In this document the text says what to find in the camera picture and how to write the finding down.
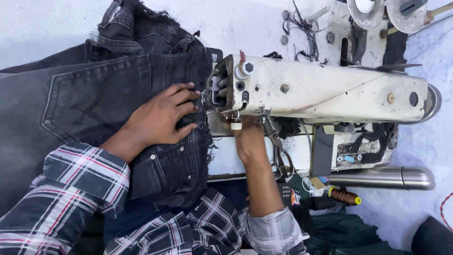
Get person's right hand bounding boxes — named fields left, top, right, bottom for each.
left=224, top=119, right=269, bottom=167

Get person's left hand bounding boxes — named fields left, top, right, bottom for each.
left=119, top=82, right=201, bottom=146

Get dark grey denim jeans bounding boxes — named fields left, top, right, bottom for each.
left=0, top=0, right=217, bottom=217

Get metal scissors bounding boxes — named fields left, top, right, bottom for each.
left=263, top=117, right=295, bottom=180

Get small black box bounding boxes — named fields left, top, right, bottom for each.
left=277, top=183, right=302, bottom=208

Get white industrial sewing machine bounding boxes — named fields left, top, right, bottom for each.
left=202, top=54, right=442, bottom=178

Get brown thread spool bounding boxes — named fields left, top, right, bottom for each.
left=327, top=187, right=362, bottom=207

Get tangle of dark thread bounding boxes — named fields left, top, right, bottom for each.
left=281, top=0, right=335, bottom=65

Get dark green cloth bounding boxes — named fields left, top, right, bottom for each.
left=287, top=174, right=415, bottom=255

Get stainless steel flask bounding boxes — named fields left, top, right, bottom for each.
left=327, top=166, right=436, bottom=191

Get black fabric strip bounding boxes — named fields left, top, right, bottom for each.
left=382, top=22, right=408, bottom=66

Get metal bobbin winder disc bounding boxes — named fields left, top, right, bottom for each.
left=346, top=0, right=386, bottom=30
left=385, top=0, right=428, bottom=34

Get black cloth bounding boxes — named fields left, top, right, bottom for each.
left=411, top=215, right=453, bottom=255

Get white thread stand post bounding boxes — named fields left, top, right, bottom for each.
left=305, top=5, right=331, bottom=25

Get red cord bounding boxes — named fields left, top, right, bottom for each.
left=440, top=192, right=453, bottom=232

